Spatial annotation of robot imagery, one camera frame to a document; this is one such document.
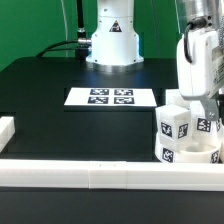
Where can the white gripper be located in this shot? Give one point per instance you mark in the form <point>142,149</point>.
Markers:
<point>204,76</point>

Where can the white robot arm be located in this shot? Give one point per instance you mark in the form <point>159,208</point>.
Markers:
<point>115,44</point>

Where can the white paper marker sheet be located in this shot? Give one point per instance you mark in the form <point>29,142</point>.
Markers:
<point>110,97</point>

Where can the white U-shaped fence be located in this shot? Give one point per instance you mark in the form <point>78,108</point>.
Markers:
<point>104,175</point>

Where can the black cable upright connector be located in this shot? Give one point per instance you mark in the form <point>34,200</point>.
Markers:
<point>81,33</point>

